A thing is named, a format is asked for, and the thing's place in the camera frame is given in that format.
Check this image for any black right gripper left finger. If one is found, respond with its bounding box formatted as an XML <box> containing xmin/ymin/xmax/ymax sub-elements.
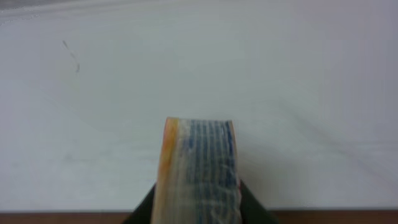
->
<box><xmin>123</xmin><ymin>184</ymin><xmax>156</xmax><ymax>224</ymax></box>

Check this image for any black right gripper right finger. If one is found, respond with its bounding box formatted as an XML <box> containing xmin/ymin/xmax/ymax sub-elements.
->
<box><xmin>239</xmin><ymin>180</ymin><xmax>279</xmax><ymax>224</ymax></box>

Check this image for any orange tissue packet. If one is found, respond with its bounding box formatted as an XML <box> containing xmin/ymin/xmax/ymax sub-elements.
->
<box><xmin>151</xmin><ymin>118</ymin><xmax>242</xmax><ymax>224</ymax></box>

